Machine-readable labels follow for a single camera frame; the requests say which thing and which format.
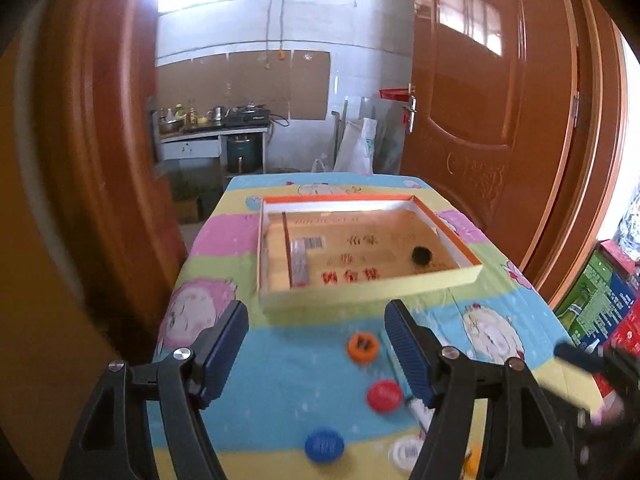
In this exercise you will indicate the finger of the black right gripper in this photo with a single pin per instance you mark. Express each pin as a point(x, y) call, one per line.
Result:
point(590, 362)

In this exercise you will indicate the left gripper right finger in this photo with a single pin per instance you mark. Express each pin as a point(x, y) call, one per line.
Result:
point(522, 438)

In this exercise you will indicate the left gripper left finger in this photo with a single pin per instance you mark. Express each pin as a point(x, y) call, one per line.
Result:
point(113, 440)

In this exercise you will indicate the white bottle cap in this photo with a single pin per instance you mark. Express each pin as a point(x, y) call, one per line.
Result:
point(404, 452)

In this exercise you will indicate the red bottle cap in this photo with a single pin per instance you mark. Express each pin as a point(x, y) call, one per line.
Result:
point(384, 396)

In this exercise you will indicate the black bottle cap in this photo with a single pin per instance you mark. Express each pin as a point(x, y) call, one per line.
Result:
point(421, 256)

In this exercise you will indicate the large orange bottle cap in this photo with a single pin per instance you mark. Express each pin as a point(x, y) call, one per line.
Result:
point(471, 463)

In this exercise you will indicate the colourful boxes stack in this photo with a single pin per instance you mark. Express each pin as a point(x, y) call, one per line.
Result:
point(601, 297)

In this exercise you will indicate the white rectangular box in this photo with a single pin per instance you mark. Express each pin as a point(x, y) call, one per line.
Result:
point(420, 413)

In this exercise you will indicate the small orange bottle cap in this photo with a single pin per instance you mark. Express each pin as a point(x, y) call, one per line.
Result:
point(363, 348)

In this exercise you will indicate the blue bottle cap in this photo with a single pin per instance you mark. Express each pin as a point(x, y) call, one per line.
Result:
point(324, 446)

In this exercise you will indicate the colourful cartoon tablecloth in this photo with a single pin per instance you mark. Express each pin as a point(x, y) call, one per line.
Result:
point(293, 374)

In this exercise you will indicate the brown wooden door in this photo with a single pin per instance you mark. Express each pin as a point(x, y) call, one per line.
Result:
point(493, 87)

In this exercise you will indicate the orange shallow cardboard tray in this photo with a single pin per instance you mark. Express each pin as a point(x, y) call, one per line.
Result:
point(325, 250)

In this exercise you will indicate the kitchen counter cabinet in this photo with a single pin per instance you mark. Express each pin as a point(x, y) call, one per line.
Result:
point(220, 144)

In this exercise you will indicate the white woven sack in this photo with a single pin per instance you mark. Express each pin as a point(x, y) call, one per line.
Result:
point(356, 151)

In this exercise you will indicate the metal basin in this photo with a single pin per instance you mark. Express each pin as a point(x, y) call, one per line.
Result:
point(170, 126)

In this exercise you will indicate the black gas stove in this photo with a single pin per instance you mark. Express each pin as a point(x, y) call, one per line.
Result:
point(247, 116)

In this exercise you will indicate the silver door handle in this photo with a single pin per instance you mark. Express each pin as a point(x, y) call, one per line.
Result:
point(410, 110)

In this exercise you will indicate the brown wooden door frame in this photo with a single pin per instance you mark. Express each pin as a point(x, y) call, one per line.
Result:
point(94, 85)

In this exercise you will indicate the cardboard wall panel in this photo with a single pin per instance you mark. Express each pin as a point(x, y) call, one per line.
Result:
point(292, 84)

